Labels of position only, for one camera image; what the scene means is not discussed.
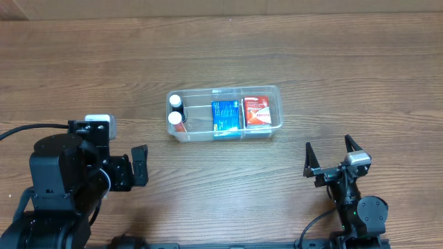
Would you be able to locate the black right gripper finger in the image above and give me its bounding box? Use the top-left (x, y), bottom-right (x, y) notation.
top-left (345, 134), bottom-right (362, 153)
top-left (303, 142), bottom-right (320, 178)

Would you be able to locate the orange tube with white cap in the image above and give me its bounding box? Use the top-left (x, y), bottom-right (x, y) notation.
top-left (168, 111), bottom-right (187, 133)

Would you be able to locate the dark bottle with white cap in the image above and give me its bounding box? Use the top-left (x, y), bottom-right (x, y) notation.
top-left (169, 94), bottom-right (187, 122)

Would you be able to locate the red Panadol box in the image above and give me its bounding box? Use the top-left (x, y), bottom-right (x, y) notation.
top-left (243, 95), bottom-right (271, 125)

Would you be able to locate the blue VapoDrops box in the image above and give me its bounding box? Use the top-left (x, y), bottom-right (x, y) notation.
top-left (212, 100), bottom-right (241, 140)

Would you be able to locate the white bandage box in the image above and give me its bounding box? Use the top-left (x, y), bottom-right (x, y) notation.
top-left (245, 124), bottom-right (272, 129)

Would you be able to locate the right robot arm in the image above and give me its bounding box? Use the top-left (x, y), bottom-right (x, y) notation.
top-left (294, 134), bottom-right (390, 249)

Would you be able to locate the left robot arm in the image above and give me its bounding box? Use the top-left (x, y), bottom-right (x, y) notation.
top-left (1, 120), bottom-right (148, 248)

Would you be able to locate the clear plastic container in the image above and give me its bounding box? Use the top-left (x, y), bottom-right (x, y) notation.
top-left (166, 86), bottom-right (284, 142)

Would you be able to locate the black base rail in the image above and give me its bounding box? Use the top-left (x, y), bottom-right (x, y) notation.
top-left (85, 236), bottom-right (391, 249)

